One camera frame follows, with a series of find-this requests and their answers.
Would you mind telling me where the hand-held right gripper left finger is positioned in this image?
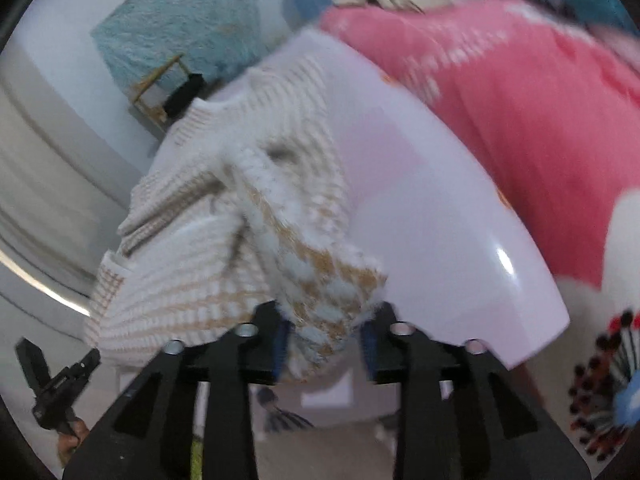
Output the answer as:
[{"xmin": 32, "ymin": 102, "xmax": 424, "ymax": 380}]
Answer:
[{"xmin": 62, "ymin": 300, "xmax": 293, "ymax": 480}]

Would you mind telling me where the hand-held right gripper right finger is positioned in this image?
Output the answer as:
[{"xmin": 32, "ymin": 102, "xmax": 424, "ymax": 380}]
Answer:
[{"xmin": 360, "ymin": 301, "xmax": 593, "ymax": 480}]

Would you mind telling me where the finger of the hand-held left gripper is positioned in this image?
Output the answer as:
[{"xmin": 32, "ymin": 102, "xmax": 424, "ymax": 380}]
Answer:
[
  {"xmin": 60, "ymin": 347, "xmax": 102, "ymax": 386},
  {"xmin": 15, "ymin": 338, "xmax": 51, "ymax": 392}
]

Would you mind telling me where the beige houndstooth fuzzy coat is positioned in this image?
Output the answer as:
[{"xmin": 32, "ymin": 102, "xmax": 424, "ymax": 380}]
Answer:
[{"xmin": 82, "ymin": 55, "xmax": 388, "ymax": 381}]

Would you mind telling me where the person's left hand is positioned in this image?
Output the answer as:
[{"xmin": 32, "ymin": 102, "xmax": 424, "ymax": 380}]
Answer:
[{"xmin": 57, "ymin": 417, "xmax": 91, "ymax": 466}]

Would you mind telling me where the bed with lilac sheet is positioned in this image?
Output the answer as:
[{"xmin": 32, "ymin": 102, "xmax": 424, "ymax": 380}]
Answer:
[{"xmin": 150, "ymin": 27, "xmax": 571, "ymax": 426}]

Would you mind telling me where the black bag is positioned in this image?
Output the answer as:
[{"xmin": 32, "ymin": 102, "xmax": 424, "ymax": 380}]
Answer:
[{"xmin": 164, "ymin": 74, "xmax": 205, "ymax": 116}]

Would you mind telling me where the wooden chair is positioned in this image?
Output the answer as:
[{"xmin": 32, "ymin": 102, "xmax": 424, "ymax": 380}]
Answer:
[{"xmin": 131, "ymin": 54, "xmax": 193, "ymax": 131}]

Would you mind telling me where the pink floral blanket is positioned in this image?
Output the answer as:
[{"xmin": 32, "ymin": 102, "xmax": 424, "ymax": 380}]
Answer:
[{"xmin": 320, "ymin": 0, "xmax": 640, "ymax": 461}]

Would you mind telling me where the teal floral wall cloth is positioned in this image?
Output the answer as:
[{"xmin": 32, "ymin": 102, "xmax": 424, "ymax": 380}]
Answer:
[{"xmin": 91, "ymin": 0, "xmax": 271, "ymax": 93}]

